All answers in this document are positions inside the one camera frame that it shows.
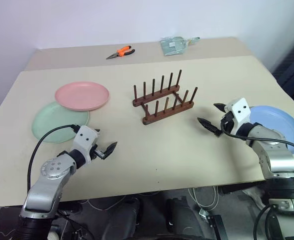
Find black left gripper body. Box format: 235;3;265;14
88;144;108;160

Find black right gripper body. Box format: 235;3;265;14
220;112;236;133

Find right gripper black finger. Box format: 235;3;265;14
213;102;229;113
197;116;223;137

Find wooden dish rack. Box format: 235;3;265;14
132;69;198;126

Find pink-red plastic plate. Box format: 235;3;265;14
54;81;111;112

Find green plastic plate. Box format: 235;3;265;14
31;100;91;144

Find blue plastic plate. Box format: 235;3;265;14
248;105;294;156

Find dark rounded shape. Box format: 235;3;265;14
164;196;204;240
103;197;141;240

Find green item in plastic bag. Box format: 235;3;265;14
159;35;201;57

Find black office chair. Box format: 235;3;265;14
271;36;294;99

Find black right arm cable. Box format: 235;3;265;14
220;122;294;156

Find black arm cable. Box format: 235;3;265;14
26;124;81;194
220;122;294;156

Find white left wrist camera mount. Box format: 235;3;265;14
72;125;99;164

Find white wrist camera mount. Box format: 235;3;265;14
72;125;99;164
223;97;252;136

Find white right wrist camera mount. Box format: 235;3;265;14
223;97;252;136

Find thin white cable under table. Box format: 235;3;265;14
86;194;128;211

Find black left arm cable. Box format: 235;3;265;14
26;124;81;194

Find orange-handled pliers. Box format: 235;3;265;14
105;45;136;61

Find black metal bracket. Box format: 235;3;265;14
199;209;228;240

